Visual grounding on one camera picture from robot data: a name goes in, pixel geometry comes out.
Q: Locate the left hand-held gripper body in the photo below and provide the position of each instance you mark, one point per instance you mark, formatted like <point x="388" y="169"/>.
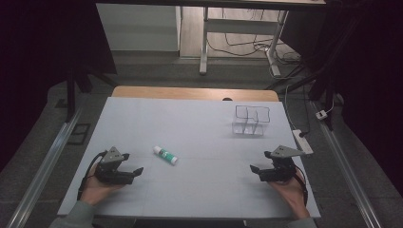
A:
<point x="111" y="172"/>

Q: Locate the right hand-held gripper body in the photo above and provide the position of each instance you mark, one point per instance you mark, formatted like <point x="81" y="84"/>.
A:
<point x="280" y="169"/>

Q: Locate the white green glue stick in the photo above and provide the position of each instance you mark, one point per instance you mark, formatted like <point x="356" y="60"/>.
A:
<point x="164" y="155"/>

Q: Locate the clear plastic organizer box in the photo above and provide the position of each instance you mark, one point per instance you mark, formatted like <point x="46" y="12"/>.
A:
<point x="250" y="125"/>

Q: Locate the person's left hand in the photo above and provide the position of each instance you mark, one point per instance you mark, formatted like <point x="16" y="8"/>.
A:
<point x="95" y="190"/>

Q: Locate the person's right hand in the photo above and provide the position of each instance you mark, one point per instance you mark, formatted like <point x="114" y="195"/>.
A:
<point x="290" y="193"/>

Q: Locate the white power strip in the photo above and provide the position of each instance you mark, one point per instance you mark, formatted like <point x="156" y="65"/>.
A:
<point x="302" y="141"/>

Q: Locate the black floor plate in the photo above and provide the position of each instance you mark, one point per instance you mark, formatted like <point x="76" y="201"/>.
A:
<point x="79" y="134"/>

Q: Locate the white table cover sheet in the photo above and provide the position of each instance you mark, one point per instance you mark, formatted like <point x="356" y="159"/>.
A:
<point x="190" y="190"/>

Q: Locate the white plug adapter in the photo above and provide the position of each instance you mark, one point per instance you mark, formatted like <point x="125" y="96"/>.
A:
<point x="321" y="115"/>

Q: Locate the small dark knob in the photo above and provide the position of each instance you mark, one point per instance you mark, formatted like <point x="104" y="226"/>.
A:
<point x="227" y="99"/>

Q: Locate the black metal stand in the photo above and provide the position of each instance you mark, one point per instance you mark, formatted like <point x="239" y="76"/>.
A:
<point x="329" y="95"/>
<point x="70" y="95"/>

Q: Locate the wooden table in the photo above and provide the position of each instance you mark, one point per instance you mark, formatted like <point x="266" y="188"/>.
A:
<point x="190" y="93"/>

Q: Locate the white cabinet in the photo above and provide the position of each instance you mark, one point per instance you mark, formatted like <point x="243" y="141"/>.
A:
<point x="136" y="28"/>

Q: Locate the aluminium rail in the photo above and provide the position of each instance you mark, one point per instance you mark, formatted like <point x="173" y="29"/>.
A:
<point x="348" y="171"/>
<point x="44" y="167"/>

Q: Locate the white desk frame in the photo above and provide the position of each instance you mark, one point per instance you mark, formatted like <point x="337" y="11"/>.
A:
<point x="240" y="26"/>

